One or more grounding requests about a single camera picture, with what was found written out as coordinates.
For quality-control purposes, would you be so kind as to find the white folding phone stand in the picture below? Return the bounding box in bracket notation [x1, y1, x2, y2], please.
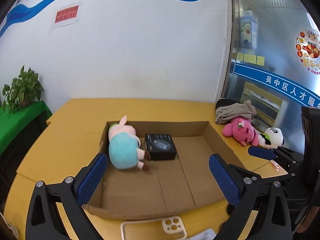
[188, 228, 216, 240]

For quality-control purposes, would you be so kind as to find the person's right hand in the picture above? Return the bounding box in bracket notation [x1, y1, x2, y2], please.
[296, 206, 319, 233]

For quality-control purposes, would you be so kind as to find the white panda plush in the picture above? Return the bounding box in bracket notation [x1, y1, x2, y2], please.
[258, 127, 284, 149]

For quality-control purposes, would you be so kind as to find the pink pen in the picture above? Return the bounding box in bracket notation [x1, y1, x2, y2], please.
[271, 160, 281, 172]

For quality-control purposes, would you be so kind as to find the pink strawberry bear plush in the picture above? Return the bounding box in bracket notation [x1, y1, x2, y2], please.
[222, 116, 259, 146]

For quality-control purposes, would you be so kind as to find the open cardboard box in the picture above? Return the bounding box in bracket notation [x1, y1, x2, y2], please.
[84, 121, 243, 220]

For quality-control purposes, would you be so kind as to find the clear cream phone case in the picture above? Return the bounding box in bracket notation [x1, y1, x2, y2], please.
[120, 216, 187, 239]

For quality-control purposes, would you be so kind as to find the yellow sticky notes row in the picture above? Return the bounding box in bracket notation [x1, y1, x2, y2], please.
[236, 53, 265, 66]

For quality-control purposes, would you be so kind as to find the small black product box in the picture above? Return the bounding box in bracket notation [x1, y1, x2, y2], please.
[145, 134, 177, 161]

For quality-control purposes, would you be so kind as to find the green table cloth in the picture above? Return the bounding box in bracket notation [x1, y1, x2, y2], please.
[0, 101, 52, 155]

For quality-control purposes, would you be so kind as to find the pink pig plush teal dress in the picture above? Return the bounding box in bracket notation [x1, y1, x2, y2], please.
[108, 115, 151, 172]

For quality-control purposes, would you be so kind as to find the new year door sticker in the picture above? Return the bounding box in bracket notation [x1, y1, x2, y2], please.
[296, 29, 319, 75]

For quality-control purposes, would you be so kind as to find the cartoon sheep door poster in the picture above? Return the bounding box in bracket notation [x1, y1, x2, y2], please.
[240, 10, 257, 49]

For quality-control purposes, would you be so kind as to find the potted green plant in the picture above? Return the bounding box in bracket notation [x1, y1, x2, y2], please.
[2, 66, 44, 113]

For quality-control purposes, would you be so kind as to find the red paper wall notice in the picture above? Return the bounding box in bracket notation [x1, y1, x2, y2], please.
[54, 5, 79, 23]

